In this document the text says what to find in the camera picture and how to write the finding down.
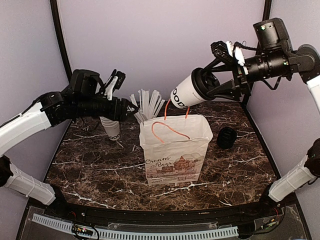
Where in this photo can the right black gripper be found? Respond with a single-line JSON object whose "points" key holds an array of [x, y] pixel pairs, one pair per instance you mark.
{"points": [[240, 77]]}

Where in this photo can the white printed paper bag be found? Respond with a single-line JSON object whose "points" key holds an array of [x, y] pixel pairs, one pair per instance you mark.
{"points": [[174, 148]]}

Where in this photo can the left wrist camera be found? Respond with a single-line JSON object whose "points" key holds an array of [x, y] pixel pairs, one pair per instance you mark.
{"points": [[114, 82]]}

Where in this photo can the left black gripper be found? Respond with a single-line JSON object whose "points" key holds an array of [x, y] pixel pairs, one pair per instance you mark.
{"points": [[121, 116]]}

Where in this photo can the right black frame post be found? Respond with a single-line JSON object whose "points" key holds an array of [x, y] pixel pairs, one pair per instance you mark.
{"points": [[265, 16]]}

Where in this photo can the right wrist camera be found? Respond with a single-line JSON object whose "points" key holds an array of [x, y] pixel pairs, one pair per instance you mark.
{"points": [[228, 53]]}

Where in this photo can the bundle of white wrapped straws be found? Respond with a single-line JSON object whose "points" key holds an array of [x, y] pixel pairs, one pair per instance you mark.
{"points": [[149, 104]]}

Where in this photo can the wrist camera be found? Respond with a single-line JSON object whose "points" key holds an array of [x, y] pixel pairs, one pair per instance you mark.
{"points": [[114, 82], [228, 53]]}

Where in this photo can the stack of black lids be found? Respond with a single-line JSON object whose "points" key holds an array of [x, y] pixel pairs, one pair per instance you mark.
{"points": [[226, 138]]}

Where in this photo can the white paper coffee cup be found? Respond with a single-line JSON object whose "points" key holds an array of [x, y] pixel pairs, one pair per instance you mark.
{"points": [[185, 94]]}

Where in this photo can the black frame post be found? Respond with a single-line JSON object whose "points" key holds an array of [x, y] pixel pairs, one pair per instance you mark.
{"points": [[265, 16], [60, 38]]}

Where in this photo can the left black frame post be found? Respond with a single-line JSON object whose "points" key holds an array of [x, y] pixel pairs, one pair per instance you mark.
{"points": [[60, 38]]}

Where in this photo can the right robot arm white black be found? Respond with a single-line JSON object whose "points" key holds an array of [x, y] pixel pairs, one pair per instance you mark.
{"points": [[277, 79]]}

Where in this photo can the white slotted cable duct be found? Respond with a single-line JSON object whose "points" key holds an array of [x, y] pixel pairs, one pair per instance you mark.
{"points": [[117, 231]]}

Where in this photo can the black plastic cup lid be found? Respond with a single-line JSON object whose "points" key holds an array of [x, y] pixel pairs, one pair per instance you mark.
{"points": [[204, 81]]}

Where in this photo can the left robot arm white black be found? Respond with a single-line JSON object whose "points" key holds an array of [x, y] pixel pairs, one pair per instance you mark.
{"points": [[85, 96]]}

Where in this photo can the stack of white paper cups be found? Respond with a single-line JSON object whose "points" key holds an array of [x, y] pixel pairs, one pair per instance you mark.
{"points": [[111, 127]]}

